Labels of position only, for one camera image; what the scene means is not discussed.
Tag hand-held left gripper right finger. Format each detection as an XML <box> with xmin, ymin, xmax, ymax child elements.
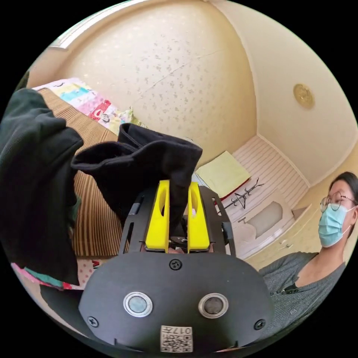
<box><xmin>187</xmin><ymin>181</ymin><xmax>211</xmax><ymax>251</ymax></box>

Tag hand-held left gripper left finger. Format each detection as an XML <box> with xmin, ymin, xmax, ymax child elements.
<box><xmin>145</xmin><ymin>180</ymin><xmax>170</xmax><ymax>250</ymax></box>

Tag black pants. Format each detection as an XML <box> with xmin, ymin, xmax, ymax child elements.
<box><xmin>0</xmin><ymin>88</ymin><xmax>203</xmax><ymax>286</ymax></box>

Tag black coat rack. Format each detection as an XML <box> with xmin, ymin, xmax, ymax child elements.
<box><xmin>223</xmin><ymin>177</ymin><xmax>265</xmax><ymax>210</ymax></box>

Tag yellow-green cloth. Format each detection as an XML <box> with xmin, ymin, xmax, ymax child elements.
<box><xmin>195</xmin><ymin>151</ymin><xmax>251</xmax><ymax>198</ymax></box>

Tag white door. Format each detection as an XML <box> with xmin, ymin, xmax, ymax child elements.
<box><xmin>219</xmin><ymin>136</ymin><xmax>310</xmax><ymax>260</ymax></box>

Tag person's body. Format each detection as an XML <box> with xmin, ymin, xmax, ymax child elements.
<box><xmin>257</xmin><ymin>171</ymin><xmax>358</xmax><ymax>340</ymax></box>

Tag round gold ceiling fixture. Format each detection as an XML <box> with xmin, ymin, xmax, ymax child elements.
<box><xmin>293</xmin><ymin>83</ymin><xmax>315</xmax><ymax>110</ymax></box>

